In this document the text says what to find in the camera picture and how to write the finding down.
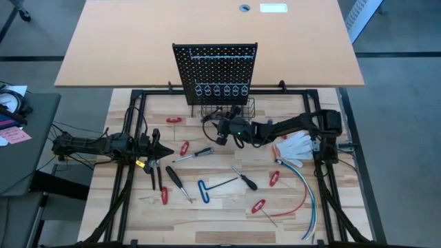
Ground black coiled cable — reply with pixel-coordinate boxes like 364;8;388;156
0;88;34;118

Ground large black screwdriver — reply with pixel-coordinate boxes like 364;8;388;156
165;165;194;205

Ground black box under side table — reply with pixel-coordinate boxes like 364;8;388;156
29;170;91;202

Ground blue T-handle hex key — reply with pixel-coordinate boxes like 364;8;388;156
197;176;240;205

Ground grey side table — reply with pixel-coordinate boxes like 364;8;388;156
0;92;62;197

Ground black chair base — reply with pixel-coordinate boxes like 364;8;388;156
6;0;32;22

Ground green cable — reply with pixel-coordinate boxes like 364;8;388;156
308;192;317;245

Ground black screwdriver with long shaft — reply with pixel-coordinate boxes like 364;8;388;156
171;146;215;163

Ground white cable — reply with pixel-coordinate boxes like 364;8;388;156
279;161;316;238

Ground light wooden desk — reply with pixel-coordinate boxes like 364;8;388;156
54;0;365;88

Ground pink paper sheet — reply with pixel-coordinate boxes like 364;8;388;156
0;125;32;145

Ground white work glove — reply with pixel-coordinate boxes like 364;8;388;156
274;130;316;169

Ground black-handled pliers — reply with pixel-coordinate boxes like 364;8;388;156
146;158;163;192

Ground small black screwdriver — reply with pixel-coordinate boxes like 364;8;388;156
230;166;259;192

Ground black metal pegboard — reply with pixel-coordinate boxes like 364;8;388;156
172;42;259;106

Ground white perforated panel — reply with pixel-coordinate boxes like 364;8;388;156
345;0;385;44

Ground black aluminium rig frame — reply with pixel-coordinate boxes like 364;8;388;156
77;87;389;248

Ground white paper sheet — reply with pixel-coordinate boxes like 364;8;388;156
0;85;28;114

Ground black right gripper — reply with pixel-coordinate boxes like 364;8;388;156
216;105;254;146

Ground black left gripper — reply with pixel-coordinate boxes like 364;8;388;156
136;135;175;170

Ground white desk plate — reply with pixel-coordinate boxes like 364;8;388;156
259;3;289;14

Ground black wire basket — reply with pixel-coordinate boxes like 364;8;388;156
200;97;257;122

